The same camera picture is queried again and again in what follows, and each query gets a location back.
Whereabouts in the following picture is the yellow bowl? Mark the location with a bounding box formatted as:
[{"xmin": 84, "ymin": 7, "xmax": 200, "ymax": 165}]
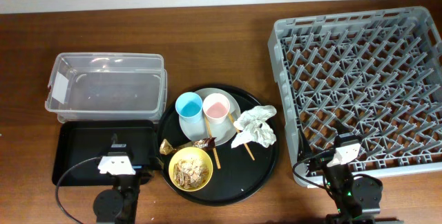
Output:
[{"xmin": 168, "ymin": 147, "xmax": 213, "ymax": 192}]

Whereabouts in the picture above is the white napkin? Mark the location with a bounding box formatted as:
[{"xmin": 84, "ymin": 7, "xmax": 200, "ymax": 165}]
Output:
[{"xmin": 231, "ymin": 105, "xmax": 277, "ymax": 149}]

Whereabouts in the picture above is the food scraps and rice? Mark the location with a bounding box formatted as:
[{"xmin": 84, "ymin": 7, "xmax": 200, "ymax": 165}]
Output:
[{"xmin": 173, "ymin": 158, "xmax": 209, "ymax": 189}]

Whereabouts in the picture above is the blue plastic cup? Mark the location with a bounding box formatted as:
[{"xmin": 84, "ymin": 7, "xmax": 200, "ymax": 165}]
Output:
[{"xmin": 175, "ymin": 92, "xmax": 203, "ymax": 123}]

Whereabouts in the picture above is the gold brown candy wrapper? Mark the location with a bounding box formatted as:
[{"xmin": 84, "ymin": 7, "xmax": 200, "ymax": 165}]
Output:
[{"xmin": 160, "ymin": 138, "xmax": 215, "ymax": 155}]

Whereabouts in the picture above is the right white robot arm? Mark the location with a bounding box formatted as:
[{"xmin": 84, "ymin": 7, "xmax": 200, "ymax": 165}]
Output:
[{"xmin": 292, "ymin": 122, "xmax": 383, "ymax": 224}]

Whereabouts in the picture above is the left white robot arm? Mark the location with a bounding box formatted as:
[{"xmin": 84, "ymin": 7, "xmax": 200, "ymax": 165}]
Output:
[{"xmin": 93, "ymin": 135, "xmax": 153, "ymax": 223}]

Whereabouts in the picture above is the clear plastic waste bin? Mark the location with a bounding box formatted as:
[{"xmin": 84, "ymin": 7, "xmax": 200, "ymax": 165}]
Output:
[{"xmin": 45, "ymin": 53, "xmax": 167, "ymax": 122}]

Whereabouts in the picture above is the grey dishwasher rack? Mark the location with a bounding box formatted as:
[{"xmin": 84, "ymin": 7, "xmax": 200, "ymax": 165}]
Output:
[{"xmin": 268, "ymin": 6, "xmax": 441, "ymax": 178}]

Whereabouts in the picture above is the black rectangular tray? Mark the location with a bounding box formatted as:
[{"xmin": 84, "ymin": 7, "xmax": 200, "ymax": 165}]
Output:
[{"xmin": 52, "ymin": 120, "xmax": 163, "ymax": 184}]

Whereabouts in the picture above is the white label on bin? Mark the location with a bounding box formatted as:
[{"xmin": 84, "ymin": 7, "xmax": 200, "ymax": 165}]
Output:
[{"xmin": 51, "ymin": 72, "xmax": 69, "ymax": 104}]

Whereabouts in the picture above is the round black serving tray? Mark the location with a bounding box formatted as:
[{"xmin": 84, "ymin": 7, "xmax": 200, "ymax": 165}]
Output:
[{"xmin": 157, "ymin": 84, "xmax": 279, "ymax": 206}]

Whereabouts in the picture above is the pink plastic cup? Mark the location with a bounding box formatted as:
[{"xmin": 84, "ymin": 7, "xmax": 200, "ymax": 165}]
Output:
[{"xmin": 203, "ymin": 93, "xmax": 231, "ymax": 124}]

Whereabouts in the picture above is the grey round plate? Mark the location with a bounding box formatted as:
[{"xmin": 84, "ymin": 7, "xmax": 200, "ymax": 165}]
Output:
[{"xmin": 179, "ymin": 88, "xmax": 241, "ymax": 146}]

